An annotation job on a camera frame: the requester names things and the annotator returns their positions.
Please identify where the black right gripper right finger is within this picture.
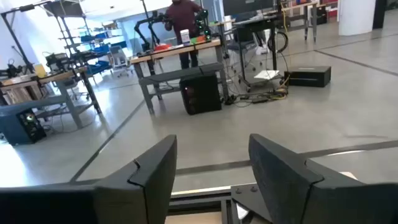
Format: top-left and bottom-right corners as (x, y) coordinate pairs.
(248, 133), (398, 224)

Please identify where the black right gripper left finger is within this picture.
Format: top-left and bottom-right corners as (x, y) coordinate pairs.
(0, 134), (178, 224)

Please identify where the black computer tower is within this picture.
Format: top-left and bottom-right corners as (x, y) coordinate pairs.
(0, 104), (47, 146)
(179, 73), (223, 116)

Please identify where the black flat box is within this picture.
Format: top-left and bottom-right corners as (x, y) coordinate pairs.
(283, 65), (332, 88)

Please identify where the white board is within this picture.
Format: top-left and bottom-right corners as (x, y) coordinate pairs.
(253, 69), (280, 81)

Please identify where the white chair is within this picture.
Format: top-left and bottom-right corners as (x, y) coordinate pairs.
(108, 45), (130, 77)

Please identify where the wood-topped grey workbench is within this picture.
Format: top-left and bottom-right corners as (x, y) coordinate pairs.
(0, 67), (103, 130)
(129, 39), (230, 114)

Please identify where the yellow container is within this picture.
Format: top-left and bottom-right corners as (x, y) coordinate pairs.
(33, 63), (48, 79)

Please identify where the shelf rack with blue bins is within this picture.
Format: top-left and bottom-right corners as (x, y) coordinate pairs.
(43, 0), (129, 76)

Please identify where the small white box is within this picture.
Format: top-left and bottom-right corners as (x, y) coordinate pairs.
(180, 29), (192, 45)

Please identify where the black desk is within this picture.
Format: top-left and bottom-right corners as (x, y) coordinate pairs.
(232, 14), (280, 91)

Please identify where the person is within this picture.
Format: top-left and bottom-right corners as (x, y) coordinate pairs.
(164, 0), (203, 70)

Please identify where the white pillar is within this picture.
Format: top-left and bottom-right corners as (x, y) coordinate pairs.
(338, 0), (377, 37)

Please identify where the wooden table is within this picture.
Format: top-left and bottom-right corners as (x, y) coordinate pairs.
(280, 1), (320, 44)

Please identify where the black monitor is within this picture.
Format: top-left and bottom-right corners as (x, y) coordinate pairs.
(222, 0), (278, 16)

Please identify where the black aluminium table frame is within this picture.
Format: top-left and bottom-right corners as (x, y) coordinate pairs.
(167, 182), (273, 224)

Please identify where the floor cable bundle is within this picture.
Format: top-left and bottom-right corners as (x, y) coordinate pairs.
(223, 83), (290, 108)

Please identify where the black station frame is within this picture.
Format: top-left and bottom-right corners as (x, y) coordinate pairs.
(0, 2), (37, 75)

